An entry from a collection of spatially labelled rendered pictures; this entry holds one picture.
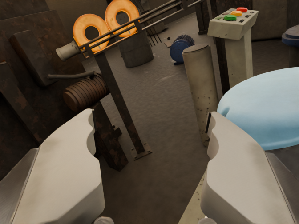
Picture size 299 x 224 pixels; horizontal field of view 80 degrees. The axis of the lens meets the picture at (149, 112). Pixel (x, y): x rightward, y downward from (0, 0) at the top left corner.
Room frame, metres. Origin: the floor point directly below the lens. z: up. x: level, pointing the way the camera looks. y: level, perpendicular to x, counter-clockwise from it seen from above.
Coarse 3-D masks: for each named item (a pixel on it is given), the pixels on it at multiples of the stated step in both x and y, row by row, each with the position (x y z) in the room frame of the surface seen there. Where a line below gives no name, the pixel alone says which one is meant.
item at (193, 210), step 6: (204, 174) 0.33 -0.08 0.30; (198, 186) 0.30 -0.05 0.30; (198, 192) 0.29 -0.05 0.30; (192, 198) 0.28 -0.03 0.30; (198, 198) 0.27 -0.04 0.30; (192, 204) 0.26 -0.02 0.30; (198, 204) 0.26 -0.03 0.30; (186, 210) 0.25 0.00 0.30; (192, 210) 0.25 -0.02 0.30; (198, 210) 0.25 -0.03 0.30; (186, 216) 0.24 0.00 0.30; (192, 216) 0.24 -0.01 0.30; (198, 216) 0.23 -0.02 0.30; (204, 216) 0.23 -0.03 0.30; (180, 222) 0.23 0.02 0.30; (186, 222) 0.23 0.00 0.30; (192, 222) 0.23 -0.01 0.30
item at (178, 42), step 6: (180, 36) 2.63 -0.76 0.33; (186, 36) 2.62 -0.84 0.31; (174, 42) 2.39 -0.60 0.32; (180, 42) 2.34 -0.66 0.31; (186, 42) 2.33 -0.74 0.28; (192, 42) 2.46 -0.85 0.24; (174, 48) 2.38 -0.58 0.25; (180, 48) 2.35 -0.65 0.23; (174, 54) 2.39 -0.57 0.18; (180, 54) 2.35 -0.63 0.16; (174, 60) 2.42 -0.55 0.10; (180, 60) 2.36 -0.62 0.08
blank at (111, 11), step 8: (120, 0) 0.92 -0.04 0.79; (128, 0) 0.93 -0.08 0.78; (112, 8) 0.91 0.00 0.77; (120, 8) 0.92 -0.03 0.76; (128, 8) 0.92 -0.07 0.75; (136, 8) 0.93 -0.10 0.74; (112, 16) 0.91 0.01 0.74; (136, 16) 0.93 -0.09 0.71; (112, 24) 0.91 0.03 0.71; (128, 32) 0.92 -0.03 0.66
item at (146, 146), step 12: (216, 0) 0.98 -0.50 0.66; (216, 12) 0.99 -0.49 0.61; (96, 60) 0.88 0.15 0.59; (108, 72) 0.89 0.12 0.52; (108, 84) 0.88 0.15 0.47; (228, 84) 0.98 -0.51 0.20; (120, 96) 0.89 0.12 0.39; (120, 108) 0.88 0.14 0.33; (132, 120) 0.89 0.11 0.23; (132, 132) 0.88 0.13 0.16; (144, 144) 0.95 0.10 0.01; (132, 156) 0.88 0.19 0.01
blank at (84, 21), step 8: (80, 16) 0.89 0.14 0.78; (88, 16) 0.90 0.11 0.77; (96, 16) 0.90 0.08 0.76; (80, 24) 0.89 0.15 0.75; (88, 24) 0.89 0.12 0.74; (96, 24) 0.90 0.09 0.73; (104, 24) 0.90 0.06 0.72; (80, 32) 0.89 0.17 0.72; (104, 32) 0.90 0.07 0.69; (80, 40) 0.89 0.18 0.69; (88, 40) 0.89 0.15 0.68; (96, 48) 0.89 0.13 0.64
